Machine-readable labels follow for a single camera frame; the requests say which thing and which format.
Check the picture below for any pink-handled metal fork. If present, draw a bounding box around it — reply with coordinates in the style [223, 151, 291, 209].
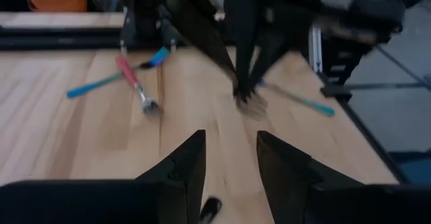
[114, 54, 162, 116]

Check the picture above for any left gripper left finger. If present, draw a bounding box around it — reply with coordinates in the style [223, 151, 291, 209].
[134, 129, 207, 224]

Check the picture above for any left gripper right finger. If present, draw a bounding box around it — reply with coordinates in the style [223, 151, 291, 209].
[256, 130, 364, 224]

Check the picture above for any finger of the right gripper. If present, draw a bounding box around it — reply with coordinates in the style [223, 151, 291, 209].
[235, 1, 304, 99]
[168, 1, 242, 97]

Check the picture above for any dark blue object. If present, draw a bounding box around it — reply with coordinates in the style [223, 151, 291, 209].
[387, 151, 431, 185]

